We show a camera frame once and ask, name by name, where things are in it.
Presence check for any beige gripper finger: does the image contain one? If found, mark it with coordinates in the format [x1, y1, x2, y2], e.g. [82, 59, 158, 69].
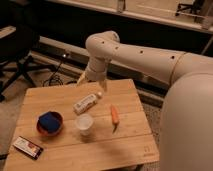
[99, 79, 107, 92]
[76, 72, 86, 86]

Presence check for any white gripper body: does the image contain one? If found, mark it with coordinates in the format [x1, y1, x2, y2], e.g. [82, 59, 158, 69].
[85, 57, 108, 81]

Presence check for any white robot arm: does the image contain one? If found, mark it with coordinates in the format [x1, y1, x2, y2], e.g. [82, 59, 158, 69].
[78, 31, 213, 171]

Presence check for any white ceramic cup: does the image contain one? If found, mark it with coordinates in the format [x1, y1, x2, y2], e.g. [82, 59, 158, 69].
[75, 113, 94, 136]

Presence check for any white plastic bottle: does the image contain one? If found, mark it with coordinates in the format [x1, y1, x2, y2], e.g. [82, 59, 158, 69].
[73, 92, 102, 114]

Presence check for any orange carrot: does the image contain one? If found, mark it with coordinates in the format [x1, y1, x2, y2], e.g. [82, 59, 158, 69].
[110, 105, 120, 133]

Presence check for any wooden table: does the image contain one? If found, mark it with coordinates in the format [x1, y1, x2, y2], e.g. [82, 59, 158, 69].
[4, 79, 159, 171]

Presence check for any blue sponge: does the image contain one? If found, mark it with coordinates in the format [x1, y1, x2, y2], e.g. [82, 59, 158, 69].
[39, 112, 60, 133]

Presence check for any red bowl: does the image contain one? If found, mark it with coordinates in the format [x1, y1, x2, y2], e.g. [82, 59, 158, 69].
[36, 111, 63, 136]

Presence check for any black office chair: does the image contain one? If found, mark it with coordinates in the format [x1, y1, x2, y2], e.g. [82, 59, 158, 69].
[0, 23, 56, 102]

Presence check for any dark snack packet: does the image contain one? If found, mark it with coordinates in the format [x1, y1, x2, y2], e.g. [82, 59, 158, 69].
[13, 136, 43, 160]

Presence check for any black cable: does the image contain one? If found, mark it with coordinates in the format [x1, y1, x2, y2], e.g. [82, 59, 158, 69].
[41, 51, 78, 88]

